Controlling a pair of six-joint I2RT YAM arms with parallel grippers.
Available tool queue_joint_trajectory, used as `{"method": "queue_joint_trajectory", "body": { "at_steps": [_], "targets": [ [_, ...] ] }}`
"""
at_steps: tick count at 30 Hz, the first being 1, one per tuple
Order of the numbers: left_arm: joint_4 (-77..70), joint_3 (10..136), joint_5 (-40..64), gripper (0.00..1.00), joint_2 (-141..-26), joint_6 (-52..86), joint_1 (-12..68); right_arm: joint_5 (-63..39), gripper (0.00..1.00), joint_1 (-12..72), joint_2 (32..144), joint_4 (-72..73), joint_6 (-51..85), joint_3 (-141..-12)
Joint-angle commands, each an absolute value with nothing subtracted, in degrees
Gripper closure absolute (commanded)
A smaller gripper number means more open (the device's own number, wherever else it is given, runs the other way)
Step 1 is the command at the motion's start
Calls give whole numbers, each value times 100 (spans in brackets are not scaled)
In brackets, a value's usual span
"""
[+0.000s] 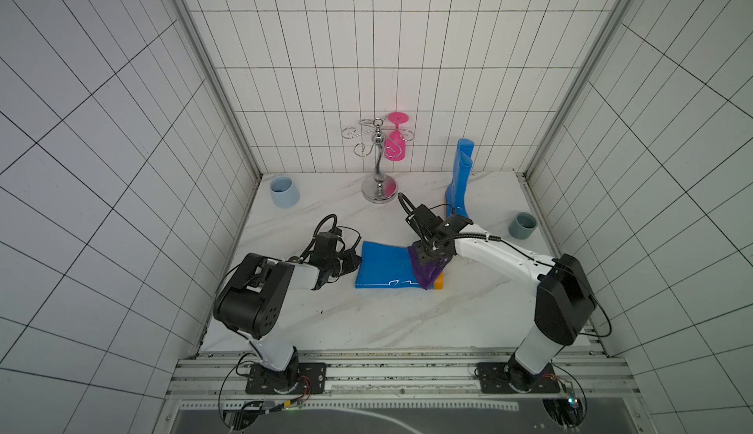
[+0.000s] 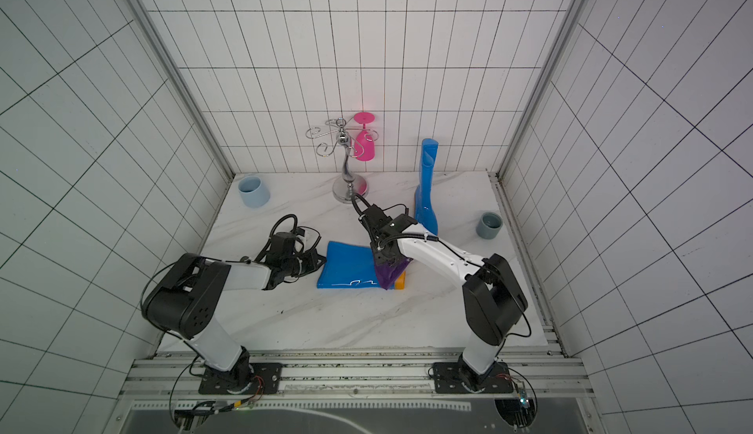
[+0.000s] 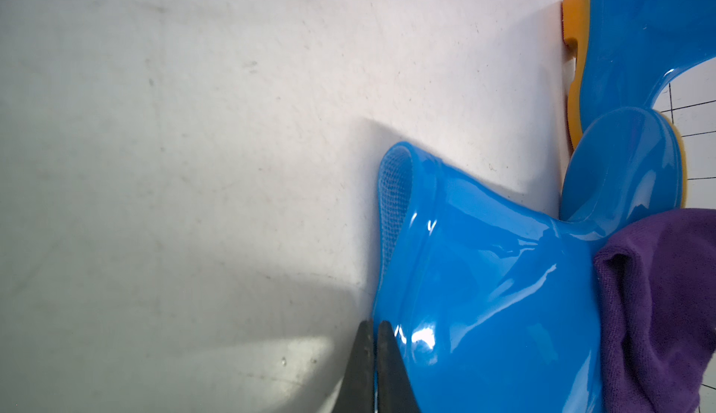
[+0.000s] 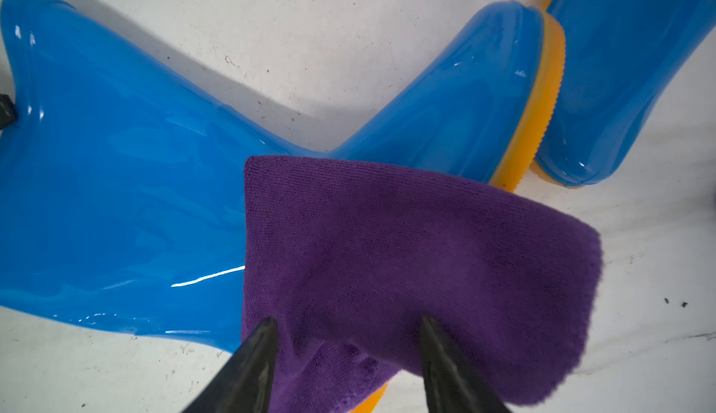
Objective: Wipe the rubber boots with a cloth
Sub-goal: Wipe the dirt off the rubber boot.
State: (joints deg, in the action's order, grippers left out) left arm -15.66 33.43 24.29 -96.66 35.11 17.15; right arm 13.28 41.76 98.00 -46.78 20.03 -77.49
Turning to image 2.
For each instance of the purple cloth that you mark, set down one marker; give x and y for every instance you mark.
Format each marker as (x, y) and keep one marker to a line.
(388, 272)

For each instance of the chrome hook stand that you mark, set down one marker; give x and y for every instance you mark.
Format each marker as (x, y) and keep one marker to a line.
(341, 133)

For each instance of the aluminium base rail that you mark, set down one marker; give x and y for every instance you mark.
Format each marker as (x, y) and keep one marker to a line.
(310, 375)

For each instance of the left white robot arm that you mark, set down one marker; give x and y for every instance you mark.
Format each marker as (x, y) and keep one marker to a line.
(185, 301)

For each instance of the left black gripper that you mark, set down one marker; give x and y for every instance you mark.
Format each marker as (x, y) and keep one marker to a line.
(313, 256)

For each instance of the blue rubber boot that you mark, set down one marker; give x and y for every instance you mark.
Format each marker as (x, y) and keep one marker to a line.
(424, 213)
(348, 267)

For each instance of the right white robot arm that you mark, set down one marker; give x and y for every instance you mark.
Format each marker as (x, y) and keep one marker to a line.
(493, 299)

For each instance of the grey-green cup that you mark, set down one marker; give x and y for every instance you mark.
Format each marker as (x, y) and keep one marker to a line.
(489, 225)

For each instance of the light blue cup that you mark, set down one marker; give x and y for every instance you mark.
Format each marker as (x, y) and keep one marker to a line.
(253, 192)

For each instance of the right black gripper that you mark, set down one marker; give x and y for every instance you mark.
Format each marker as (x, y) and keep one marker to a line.
(367, 213)

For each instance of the pink hanging brush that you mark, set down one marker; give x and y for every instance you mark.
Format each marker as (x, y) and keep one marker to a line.
(364, 145)

